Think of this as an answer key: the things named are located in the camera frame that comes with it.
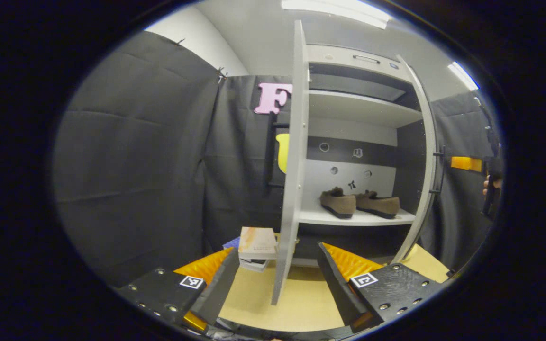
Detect grey shoe cabinet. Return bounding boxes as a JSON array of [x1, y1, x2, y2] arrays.
[[301, 44, 437, 268]]

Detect grey cabinet shelf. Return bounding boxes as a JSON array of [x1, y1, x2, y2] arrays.
[[308, 89, 424, 129]]

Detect beige flat box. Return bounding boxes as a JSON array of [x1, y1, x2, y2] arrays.
[[238, 226, 279, 260]]

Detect grey cabinet door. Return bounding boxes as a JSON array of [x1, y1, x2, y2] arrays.
[[391, 54, 439, 264], [271, 20, 309, 306]]

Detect black backdrop cloth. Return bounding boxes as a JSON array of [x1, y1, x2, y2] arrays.
[[52, 30, 298, 287], [419, 90, 502, 271]]

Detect ceiling light panel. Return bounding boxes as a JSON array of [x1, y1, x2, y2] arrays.
[[447, 61, 480, 91]]

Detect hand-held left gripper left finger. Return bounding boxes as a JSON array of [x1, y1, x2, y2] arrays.
[[117, 246, 240, 332]]

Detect brown fuzzy shoe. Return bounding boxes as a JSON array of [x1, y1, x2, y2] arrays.
[[355, 189, 401, 220], [319, 187, 357, 220]]

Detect white flat box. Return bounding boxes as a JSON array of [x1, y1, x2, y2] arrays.
[[239, 258, 270, 273]]

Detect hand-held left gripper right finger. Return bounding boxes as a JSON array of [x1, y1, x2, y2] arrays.
[[317, 242, 444, 333]]

